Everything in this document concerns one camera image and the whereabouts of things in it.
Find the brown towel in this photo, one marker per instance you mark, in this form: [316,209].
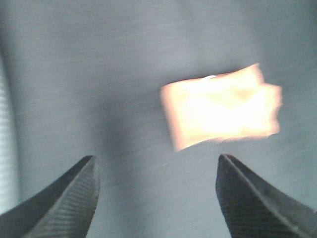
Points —
[223,107]

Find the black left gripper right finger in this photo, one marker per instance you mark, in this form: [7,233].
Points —
[253,208]

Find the grey perforated laundry basket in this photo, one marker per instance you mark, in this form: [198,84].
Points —
[9,170]

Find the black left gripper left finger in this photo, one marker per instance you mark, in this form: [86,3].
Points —
[64,209]

